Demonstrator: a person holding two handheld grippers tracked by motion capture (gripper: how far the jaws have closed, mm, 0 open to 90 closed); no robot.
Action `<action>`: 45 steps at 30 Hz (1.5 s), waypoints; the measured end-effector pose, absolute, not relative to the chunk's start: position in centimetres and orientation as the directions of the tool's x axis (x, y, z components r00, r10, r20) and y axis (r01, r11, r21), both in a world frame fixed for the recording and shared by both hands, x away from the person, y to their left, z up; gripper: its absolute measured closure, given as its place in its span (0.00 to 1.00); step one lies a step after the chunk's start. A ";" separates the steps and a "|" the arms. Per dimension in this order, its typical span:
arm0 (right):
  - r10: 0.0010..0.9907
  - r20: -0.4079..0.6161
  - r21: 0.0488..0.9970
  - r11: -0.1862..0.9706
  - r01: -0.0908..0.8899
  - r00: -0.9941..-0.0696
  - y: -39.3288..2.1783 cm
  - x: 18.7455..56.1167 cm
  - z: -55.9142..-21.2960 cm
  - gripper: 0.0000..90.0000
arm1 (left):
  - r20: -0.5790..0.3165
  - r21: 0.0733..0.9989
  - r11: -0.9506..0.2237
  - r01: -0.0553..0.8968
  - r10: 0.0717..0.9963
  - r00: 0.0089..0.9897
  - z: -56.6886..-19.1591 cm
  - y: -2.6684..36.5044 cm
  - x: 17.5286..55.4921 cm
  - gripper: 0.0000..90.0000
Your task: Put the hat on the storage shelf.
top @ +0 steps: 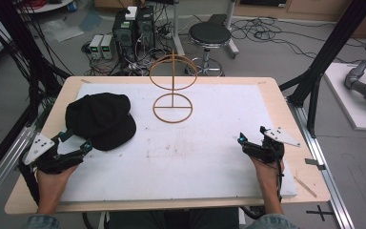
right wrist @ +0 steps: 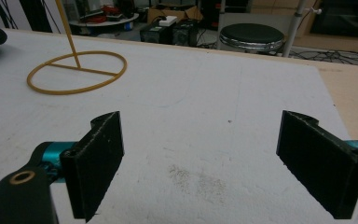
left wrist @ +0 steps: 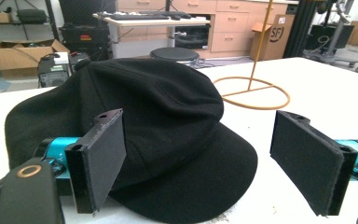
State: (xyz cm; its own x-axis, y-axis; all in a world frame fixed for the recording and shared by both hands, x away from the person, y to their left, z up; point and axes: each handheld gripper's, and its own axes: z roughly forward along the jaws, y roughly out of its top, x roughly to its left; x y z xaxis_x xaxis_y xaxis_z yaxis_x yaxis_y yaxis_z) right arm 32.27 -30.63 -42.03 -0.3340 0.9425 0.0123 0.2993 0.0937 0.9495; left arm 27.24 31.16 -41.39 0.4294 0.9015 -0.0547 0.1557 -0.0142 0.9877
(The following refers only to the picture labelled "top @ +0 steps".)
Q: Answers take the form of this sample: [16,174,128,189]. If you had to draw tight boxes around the thin wooden stick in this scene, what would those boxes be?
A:
[293,176,318,198]

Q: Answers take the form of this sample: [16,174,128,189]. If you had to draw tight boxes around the small metal bracket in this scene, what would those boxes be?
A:
[304,157,327,171]

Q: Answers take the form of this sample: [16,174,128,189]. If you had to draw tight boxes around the tangled computer cables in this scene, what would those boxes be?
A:
[81,41,173,77]

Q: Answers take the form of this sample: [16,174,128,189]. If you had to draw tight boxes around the aluminium rail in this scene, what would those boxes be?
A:
[0,125,38,212]
[286,97,356,229]

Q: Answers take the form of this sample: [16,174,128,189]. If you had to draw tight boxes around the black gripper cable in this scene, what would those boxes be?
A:
[275,158,284,203]

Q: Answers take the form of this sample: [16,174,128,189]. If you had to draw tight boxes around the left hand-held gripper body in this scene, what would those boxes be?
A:
[22,133,85,176]

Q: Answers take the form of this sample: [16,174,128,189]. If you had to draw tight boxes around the person's dark trousers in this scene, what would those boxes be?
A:
[107,207,240,229]

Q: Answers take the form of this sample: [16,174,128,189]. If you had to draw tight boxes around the clear plastic sheet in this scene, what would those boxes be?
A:
[39,18,85,43]

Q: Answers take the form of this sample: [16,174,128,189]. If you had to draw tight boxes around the black cap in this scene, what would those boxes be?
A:
[64,92,137,152]

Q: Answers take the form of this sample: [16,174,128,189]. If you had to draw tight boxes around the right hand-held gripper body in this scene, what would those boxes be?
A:
[243,128,301,165]

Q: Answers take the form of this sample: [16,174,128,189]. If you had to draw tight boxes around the white foam mat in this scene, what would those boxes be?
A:
[59,83,299,203]

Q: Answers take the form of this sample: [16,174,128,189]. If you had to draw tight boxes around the denim sleeve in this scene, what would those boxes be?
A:
[244,213,293,229]
[20,214,62,229]

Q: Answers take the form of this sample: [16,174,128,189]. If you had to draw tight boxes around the white desk leg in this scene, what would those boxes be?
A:
[223,0,240,59]
[171,0,186,57]

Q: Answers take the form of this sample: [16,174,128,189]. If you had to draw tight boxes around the person's left hand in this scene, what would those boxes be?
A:
[35,163,79,195]

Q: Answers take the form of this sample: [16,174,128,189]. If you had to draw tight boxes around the light wooden table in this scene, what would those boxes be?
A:
[4,75,332,216]

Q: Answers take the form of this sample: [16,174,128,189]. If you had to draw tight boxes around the black computer tower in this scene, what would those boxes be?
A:
[135,5,156,53]
[112,10,138,63]

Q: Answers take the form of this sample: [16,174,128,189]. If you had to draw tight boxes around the white floor platform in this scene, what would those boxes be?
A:
[323,61,366,133]

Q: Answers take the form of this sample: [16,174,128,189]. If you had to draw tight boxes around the black round stool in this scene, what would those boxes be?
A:
[187,22,234,77]

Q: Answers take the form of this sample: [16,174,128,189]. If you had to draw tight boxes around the small white box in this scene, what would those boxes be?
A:
[124,6,138,21]

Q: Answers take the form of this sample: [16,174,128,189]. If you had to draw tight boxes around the black gripper strap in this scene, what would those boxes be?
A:
[18,160,41,206]

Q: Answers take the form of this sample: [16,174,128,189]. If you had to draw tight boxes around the black floor cables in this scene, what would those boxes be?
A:
[230,16,366,66]

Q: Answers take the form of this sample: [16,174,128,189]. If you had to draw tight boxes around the copper wire stand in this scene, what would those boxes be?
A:
[148,49,199,125]

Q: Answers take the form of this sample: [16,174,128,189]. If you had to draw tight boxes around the person's right hand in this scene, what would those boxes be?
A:
[250,155,286,194]

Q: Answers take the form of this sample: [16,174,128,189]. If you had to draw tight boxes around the grey bench power supply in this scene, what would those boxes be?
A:
[100,33,116,60]
[88,33,105,60]

